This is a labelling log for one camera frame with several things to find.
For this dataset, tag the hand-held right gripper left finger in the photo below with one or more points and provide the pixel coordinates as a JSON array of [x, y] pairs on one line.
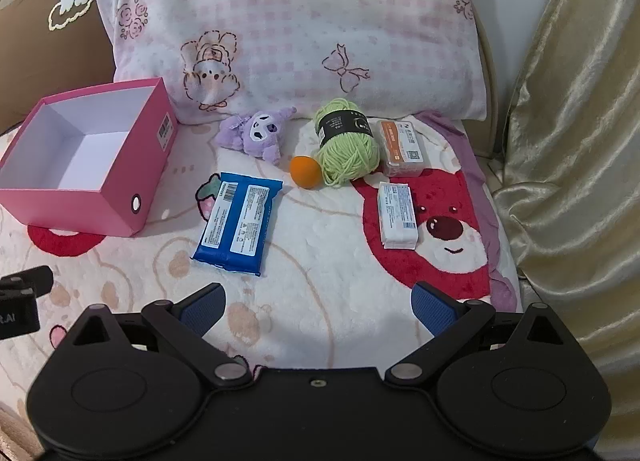
[[206, 308]]

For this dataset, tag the blue wet wipes packet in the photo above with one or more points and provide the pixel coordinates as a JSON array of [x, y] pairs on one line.
[[235, 226]]

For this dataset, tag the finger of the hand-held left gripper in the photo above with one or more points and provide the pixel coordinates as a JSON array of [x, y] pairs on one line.
[[32, 277]]

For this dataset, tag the brown cushion cloud print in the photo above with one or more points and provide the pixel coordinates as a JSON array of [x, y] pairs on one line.
[[50, 66]]

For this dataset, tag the clear plastic box orange label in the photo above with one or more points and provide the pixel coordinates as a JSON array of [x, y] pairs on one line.
[[400, 151]]

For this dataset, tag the purple plush toy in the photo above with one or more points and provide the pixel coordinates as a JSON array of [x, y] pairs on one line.
[[260, 133]]

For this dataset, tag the white tissue packet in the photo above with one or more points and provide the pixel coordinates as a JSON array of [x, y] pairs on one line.
[[397, 216]]

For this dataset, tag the pink cardboard box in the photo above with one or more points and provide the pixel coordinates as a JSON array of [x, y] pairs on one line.
[[65, 206]]

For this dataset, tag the gold satin cloth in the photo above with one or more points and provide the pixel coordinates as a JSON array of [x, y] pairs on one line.
[[565, 141]]

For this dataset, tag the orange ball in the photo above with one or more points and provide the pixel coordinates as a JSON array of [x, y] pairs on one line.
[[305, 172]]

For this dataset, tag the pink checked pillow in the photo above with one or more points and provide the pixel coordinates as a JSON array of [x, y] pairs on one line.
[[300, 41]]

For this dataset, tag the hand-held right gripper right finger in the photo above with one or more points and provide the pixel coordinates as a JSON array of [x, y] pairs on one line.
[[430, 308]]

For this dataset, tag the green yarn ball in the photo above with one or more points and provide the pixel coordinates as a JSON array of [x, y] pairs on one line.
[[345, 158]]

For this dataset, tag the printed fleece blanket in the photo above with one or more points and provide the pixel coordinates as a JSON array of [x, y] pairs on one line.
[[320, 251]]

